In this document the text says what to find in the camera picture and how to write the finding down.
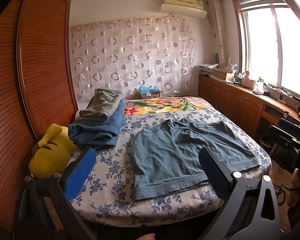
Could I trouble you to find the teal blue shorts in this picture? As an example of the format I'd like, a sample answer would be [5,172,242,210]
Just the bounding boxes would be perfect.
[130,118,259,201]

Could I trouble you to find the person's right hand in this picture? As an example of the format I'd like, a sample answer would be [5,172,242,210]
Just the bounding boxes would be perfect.
[287,168,300,208]

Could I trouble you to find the blue floral white bedspread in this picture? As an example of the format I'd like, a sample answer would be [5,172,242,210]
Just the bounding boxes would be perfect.
[70,108,271,227]

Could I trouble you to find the yellow plush toy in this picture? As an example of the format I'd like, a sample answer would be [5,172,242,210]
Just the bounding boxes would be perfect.
[29,124,76,179]

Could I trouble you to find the long wooden cabinet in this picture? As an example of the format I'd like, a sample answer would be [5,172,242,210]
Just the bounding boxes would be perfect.
[198,75,300,141]

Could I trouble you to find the folded blue denim jeans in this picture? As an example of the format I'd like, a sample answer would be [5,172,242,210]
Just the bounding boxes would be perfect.
[68,99,126,150]

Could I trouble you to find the pink bottle on cabinet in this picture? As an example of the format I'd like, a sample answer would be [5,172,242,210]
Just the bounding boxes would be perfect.
[242,71,251,88]

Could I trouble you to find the folded grey-green pants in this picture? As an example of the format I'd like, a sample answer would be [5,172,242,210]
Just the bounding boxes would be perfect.
[79,88,124,120]

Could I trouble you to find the colourful flower blanket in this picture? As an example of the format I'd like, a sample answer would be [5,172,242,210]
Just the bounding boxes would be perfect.
[125,96,213,116]

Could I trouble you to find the cardboard box on cabinet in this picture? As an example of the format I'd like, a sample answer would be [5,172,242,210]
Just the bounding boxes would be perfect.
[212,69,235,81]

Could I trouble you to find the brown wooden slatted wardrobe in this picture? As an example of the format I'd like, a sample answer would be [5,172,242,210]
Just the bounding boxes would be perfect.
[0,0,77,232]

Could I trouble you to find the stack of papers on cabinet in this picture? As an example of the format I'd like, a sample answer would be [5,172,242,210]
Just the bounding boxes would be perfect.
[197,63,219,75]

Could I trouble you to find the tissue box with blue bag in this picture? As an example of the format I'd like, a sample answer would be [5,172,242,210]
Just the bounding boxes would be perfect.
[139,86,160,99]

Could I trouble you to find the pink circle-patterned curtain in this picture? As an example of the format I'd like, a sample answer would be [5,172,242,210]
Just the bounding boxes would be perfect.
[70,17,196,100]

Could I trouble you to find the side window curtain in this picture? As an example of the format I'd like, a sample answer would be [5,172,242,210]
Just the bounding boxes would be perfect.
[207,0,227,68]

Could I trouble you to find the window with wooden frame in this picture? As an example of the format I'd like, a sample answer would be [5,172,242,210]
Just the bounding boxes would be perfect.
[232,0,300,98]

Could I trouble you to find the white wall air conditioner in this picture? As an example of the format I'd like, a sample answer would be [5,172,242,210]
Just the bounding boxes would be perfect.
[160,0,207,18]

